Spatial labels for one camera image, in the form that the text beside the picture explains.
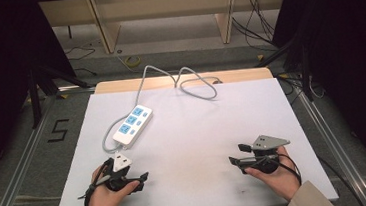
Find person's left hand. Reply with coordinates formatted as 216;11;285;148
79;162;143;206

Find tangle of floor cables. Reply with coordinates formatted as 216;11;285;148
274;69;326;107

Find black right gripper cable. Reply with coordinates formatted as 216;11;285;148
269;152;304;189

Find thin black floor cable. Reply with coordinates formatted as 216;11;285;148
64;42;99;79

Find white power strip blue sockets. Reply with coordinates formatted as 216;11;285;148
109;103;156;148

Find white table cover sheet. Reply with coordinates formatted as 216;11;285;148
42;72;340;206

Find grey power strip cable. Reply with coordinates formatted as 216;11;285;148
95;59;223;155

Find light wooden desk frame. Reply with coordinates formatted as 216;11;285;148
38;0;294;61

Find aluminium floor rail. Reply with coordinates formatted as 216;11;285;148
0;83;108;206
293;78;366;206

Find person's right hand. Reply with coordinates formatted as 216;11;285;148
241;144;304;206

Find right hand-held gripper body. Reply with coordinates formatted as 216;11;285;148
240;132;293;177

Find black metal stand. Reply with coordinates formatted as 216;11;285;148
251;33;316;107
25;56;94;130

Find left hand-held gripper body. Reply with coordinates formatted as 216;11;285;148
100;149;146;194

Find yellow tape roll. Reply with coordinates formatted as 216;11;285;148
123;55;143;69

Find bundle of black hanging cables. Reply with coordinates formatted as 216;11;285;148
229;0;279;52

